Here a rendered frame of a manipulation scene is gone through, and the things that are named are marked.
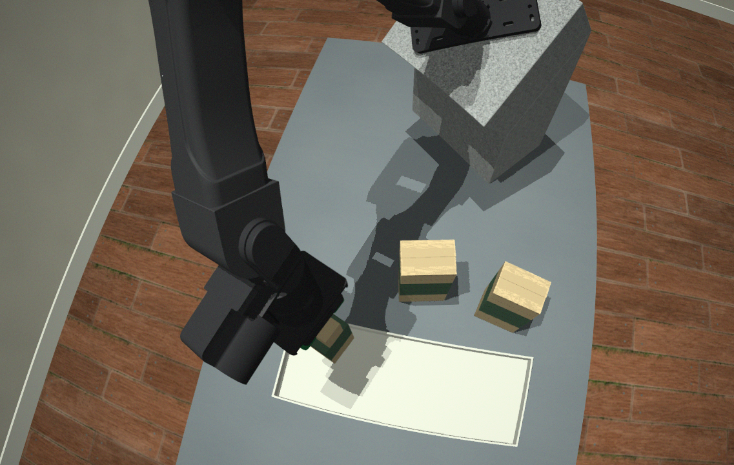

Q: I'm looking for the tan box with dark green band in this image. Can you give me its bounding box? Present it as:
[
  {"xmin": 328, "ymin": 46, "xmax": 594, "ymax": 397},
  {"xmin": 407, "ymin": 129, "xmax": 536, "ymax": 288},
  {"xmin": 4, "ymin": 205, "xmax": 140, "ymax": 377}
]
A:
[
  {"xmin": 474, "ymin": 262, "xmax": 551, "ymax": 333},
  {"xmin": 311, "ymin": 314, "xmax": 354, "ymax": 364},
  {"xmin": 398, "ymin": 240, "xmax": 456, "ymax": 302}
]

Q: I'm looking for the white shallow tray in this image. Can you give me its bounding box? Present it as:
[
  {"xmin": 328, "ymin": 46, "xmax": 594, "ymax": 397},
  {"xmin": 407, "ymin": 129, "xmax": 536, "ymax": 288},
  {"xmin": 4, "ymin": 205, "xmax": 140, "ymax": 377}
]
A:
[{"xmin": 272, "ymin": 324, "xmax": 533, "ymax": 447}]

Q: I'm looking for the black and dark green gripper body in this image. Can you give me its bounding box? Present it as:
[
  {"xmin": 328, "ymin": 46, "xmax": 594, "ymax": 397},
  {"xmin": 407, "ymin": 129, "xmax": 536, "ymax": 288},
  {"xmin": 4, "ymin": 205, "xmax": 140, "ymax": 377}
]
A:
[{"xmin": 269, "ymin": 251, "xmax": 348, "ymax": 356}]

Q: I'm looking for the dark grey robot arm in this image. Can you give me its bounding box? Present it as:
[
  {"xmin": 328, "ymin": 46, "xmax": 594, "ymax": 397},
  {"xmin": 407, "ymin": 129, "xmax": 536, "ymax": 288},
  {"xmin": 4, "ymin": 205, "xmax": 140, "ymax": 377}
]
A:
[{"xmin": 148, "ymin": 0, "xmax": 542, "ymax": 385}]

